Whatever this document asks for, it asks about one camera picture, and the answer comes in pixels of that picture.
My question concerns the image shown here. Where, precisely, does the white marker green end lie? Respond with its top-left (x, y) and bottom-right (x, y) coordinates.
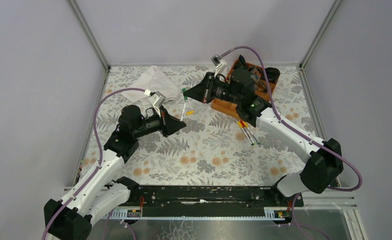
top-left (177, 98), bottom-right (187, 135)

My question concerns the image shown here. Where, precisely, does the green pen cap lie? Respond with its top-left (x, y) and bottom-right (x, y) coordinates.
top-left (182, 88), bottom-right (187, 101)

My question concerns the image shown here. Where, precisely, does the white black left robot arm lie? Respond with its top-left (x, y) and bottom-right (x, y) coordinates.
top-left (42, 105), bottom-right (186, 240)

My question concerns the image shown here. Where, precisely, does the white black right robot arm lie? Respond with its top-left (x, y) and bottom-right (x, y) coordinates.
top-left (183, 69), bottom-right (343, 197)

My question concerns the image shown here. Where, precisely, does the dark folded fabric back left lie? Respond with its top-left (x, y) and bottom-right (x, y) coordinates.
top-left (235, 55), bottom-right (248, 70)

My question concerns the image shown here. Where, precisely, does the patterned fabric strip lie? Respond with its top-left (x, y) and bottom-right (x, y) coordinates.
top-left (249, 66), bottom-right (266, 92)

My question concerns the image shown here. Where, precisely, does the white crumpled cloth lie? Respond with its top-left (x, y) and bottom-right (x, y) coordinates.
top-left (121, 66), bottom-right (179, 106)

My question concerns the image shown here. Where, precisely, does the wooden compartment tray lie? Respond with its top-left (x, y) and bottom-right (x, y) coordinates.
top-left (211, 60), bottom-right (277, 120)

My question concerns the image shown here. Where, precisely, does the dark rolled fabric back right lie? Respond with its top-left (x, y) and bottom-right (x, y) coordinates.
top-left (265, 67), bottom-right (280, 84)

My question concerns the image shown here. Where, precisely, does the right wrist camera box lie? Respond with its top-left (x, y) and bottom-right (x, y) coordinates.
top-left (211, 54), bottom-right (227, 77)

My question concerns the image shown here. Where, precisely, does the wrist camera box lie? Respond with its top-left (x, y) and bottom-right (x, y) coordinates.
top-left (211, 54), bottom-right (227, 77)
top-left (148, 91), bottom-right (166, 115)

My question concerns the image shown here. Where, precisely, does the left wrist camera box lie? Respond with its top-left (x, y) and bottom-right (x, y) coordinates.
top-left (148, 91), bottom-right (166, 115)

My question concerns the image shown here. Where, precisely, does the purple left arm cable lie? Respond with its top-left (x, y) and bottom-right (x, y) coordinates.
top-left (41, 87), bottom-right (153, 240)

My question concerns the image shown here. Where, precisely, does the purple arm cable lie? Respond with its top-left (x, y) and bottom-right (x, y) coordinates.
top-left (41, 87), bottom-right (153, 240)
top-left (211, 45), bottom-right (363, 240)

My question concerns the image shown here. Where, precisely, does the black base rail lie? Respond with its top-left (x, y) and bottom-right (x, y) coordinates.
top-left (113, 185), bottom-right (304, 221)

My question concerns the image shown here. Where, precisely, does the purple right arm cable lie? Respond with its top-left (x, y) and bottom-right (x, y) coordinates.
top-left (211, 45), bottom-right (363, 240)

